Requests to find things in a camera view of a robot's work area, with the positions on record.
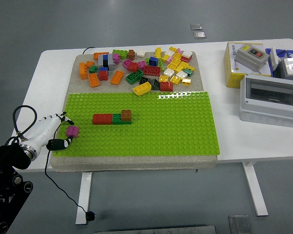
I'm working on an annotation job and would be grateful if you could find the yellow cardboard box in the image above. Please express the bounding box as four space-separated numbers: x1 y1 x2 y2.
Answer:
223 42 274 88

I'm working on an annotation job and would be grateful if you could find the dark green toy brick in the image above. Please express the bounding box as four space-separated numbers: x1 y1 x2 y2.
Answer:
126 69 144 85

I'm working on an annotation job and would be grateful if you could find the square metal floor plate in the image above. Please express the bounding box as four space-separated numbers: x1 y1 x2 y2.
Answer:
228 214 253 234

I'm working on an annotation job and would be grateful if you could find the blue box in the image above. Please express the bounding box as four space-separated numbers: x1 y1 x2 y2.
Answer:
265 47 293 78

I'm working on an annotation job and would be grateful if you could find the grey-brown mat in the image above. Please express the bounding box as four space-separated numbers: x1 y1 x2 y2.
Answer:
50 51 218 173

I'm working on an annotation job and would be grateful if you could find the long red toy brick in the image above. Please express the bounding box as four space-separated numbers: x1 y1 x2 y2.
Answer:
92 113 113 125
143 65 161 77

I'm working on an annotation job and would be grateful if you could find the dark grey sloped brick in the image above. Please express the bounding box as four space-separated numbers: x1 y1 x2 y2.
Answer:
150 78 161 91

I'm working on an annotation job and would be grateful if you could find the white grey panel piece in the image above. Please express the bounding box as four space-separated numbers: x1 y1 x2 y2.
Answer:
269 47 279 70

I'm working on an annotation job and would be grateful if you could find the black power cord with plug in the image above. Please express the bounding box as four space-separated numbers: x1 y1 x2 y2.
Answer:
44 47 98 222

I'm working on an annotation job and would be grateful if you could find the long green toy brick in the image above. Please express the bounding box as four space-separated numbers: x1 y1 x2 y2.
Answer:
111 113 132 125

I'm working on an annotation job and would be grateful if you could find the magenta square toy brick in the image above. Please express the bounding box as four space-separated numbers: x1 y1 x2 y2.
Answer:
65 126 80 139

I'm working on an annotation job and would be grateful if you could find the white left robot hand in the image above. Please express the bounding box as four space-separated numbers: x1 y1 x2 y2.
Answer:
21 111 75 152

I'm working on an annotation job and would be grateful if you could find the grey push button switch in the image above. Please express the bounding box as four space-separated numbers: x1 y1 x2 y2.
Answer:
234 45 270 73

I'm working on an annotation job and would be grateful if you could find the grey white switch box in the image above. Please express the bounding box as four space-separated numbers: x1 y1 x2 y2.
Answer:
278 57 293 80

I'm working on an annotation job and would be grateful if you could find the white table leg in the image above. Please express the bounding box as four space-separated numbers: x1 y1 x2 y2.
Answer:
75 172 93 225
242 161 269 217

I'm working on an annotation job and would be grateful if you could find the long metal floor strip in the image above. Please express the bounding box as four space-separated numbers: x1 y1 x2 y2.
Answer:
94 225 217 234

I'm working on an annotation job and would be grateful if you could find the yellow curved toy brick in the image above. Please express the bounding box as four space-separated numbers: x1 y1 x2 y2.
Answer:
132 82 152 96

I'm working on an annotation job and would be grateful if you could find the brown square toy brick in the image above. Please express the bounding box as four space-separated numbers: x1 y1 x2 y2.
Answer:
121 109 132 122

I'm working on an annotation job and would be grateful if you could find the grey enclosure with clear lid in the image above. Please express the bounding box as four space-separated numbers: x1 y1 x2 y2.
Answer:
239 73 293 128

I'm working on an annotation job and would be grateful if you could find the green studded baseplate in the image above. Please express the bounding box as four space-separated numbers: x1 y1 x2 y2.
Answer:
51 90 222 157

